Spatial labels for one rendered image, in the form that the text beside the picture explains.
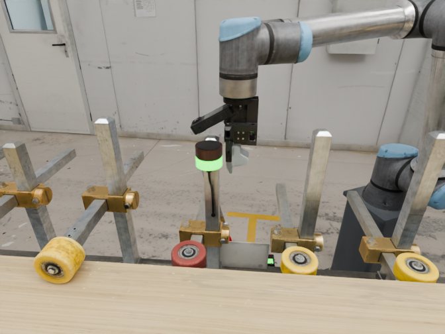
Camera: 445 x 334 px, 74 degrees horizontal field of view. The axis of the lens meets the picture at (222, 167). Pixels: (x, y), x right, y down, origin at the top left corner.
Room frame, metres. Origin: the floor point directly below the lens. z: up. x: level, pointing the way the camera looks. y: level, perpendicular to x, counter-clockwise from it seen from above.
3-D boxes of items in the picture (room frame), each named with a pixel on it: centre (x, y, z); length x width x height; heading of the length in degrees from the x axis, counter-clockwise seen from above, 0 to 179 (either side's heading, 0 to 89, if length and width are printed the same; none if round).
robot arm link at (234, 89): (0.71, -0.04, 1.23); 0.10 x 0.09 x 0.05; 175
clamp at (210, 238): (0.64, 0.05, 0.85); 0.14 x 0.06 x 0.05; 85
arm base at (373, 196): (1.17, -0.77, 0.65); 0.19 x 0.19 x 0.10
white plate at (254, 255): (0.66, -0.01, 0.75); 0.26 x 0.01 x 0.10; 85
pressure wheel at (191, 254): (0.51, 0.08, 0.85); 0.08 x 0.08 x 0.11
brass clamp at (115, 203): (0.66, 0.30, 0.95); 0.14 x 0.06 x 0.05; 85
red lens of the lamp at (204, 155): (0.59, 0.03, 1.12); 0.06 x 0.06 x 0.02
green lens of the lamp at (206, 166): (0.59, 0.03, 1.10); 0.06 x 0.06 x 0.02
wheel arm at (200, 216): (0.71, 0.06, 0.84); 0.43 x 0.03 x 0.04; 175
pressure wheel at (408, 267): (0.46, -0.42, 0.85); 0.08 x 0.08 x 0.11
